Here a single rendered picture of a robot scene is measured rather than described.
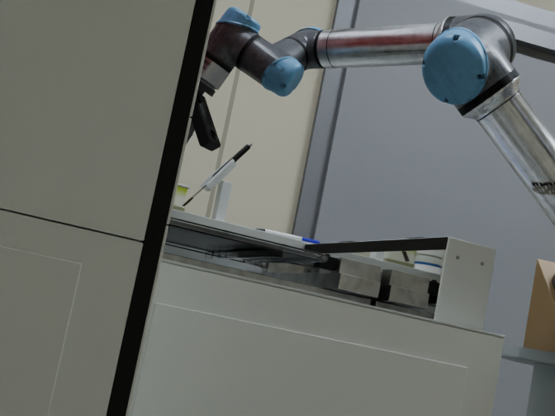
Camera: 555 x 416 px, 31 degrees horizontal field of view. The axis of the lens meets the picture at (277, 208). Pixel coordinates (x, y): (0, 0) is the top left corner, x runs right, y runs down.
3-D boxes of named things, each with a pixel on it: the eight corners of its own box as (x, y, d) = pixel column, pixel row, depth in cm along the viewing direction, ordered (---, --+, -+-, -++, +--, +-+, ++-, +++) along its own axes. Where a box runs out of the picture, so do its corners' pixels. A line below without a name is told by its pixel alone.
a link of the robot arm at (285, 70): (320, 55, 194) (275, 26, 196) (291, 71, 185) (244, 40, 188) (305, 88, 198) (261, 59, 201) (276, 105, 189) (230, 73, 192)
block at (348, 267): (339, 272, 174) (342, 256, 174) (329, 272, 177) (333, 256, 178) (378, 282, 177) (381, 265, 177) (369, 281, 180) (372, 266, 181)
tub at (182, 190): (152, 209, 208) (158, 177, 209) (137, 209, 215) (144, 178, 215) (184, 217, 212) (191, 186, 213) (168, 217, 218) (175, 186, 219)
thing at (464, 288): (434, 322, 160) (449, 236, 162) (293, 309, 210) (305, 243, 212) (483, 333, 163) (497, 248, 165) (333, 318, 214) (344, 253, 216)
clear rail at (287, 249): (116, 212, 156) (119, 203, 156) (115, 213, 158) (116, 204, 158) (328, 262, 170) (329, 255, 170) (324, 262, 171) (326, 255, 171)
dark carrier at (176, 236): (121, 211, 158) (122, 207, 158) (76, 220, 190) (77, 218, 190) (316, 258, 171) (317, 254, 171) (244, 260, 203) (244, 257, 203)
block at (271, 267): (267, 271, 204) (270, 257, 204) (261, 271, 207) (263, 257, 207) (302, 280, 207) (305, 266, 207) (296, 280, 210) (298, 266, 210)
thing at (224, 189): (199, 216, 205) (212, 153, 207) (193, 217, 209) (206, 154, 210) (226, 223, 207) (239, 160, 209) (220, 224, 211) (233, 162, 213)
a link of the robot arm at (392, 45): (530, 0, 180) (296, 16, 206) (509, 13, 171) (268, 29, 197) (535, 63, 183) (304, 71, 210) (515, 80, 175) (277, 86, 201)
